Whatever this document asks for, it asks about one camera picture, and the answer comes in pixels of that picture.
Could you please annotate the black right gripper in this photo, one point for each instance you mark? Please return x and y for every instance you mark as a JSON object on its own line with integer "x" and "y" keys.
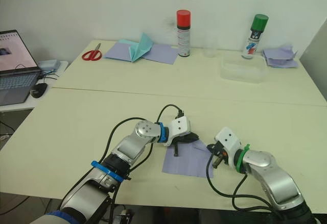
{"x": 219, "y": 153}

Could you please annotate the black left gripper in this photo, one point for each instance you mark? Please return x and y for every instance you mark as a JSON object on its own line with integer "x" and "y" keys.
{"x": 183, "y": 139}

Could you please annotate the purple paper sheet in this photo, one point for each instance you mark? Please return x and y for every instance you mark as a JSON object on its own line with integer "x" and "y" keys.
{"x": 186, "y": 162}

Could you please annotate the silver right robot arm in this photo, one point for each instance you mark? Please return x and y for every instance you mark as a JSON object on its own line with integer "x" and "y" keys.
{"x": 276, "y": 180}

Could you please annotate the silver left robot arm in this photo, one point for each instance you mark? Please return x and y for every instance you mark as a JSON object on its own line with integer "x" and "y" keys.
{"x": 127, "y": 145}

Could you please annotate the teal paper airplane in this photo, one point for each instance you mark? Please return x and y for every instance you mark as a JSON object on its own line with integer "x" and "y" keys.
{"x": 139, "y": 49}

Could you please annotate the clear plastic container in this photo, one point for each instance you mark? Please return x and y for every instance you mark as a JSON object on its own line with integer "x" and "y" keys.
{"x": 242, "y": 76}

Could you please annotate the purple paper stack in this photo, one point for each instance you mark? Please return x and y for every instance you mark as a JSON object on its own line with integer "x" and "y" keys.
{"x": 163, "y": 53}

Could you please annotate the small clear plastic cup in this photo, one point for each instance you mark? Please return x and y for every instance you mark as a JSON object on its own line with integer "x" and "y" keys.
{"x": 210, "y": 53}

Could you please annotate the dark device under table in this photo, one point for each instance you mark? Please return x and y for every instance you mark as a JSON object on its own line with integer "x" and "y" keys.
{"x": 125, "y": 215}

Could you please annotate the red capped spray can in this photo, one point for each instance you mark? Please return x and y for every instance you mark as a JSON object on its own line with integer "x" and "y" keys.
{"x": 184, "y": 37}

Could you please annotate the crumpled purple papers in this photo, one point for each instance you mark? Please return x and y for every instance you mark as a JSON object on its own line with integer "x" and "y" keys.
{"x": 278, "y": 58}

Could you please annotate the green capped spray can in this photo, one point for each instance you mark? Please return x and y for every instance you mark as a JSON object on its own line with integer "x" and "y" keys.
{"x": 253, "y": 40}

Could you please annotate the white side table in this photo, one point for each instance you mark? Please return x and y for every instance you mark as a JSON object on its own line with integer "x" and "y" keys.
{"x": 61, "y": 68}

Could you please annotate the black computer mouse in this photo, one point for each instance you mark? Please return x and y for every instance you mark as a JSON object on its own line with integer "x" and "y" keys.
{"x": 38, "y": 90}

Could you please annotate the light blue tissue pack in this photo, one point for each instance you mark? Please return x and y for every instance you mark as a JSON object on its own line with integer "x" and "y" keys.
{"x": 48, "y": 64}

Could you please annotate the grey laptop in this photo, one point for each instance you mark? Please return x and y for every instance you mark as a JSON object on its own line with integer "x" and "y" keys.
{"x": 15, "y": 81}

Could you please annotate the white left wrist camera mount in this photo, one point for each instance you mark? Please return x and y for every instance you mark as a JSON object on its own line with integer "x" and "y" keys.
{"x": 178, "y": 127}

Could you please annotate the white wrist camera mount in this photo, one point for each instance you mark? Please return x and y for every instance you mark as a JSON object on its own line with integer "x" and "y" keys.
{"x": 178, "y": 127}
{"x": 228, "y": 138}

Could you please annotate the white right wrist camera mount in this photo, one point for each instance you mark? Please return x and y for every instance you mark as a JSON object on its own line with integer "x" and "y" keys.
{"x": 228, "y": 138}

